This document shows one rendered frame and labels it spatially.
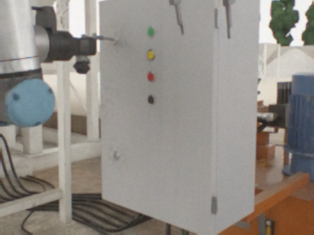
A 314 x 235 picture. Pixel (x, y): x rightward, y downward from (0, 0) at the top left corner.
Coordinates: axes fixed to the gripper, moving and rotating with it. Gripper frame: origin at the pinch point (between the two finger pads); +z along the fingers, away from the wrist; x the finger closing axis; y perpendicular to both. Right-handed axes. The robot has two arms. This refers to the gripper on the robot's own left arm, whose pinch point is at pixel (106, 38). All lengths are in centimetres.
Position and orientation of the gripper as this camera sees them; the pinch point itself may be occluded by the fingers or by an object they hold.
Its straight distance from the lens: 105.3
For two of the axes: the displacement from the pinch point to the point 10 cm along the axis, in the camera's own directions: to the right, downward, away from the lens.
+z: 6.7, -0.9, 7.4
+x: 7.5, 0.8, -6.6
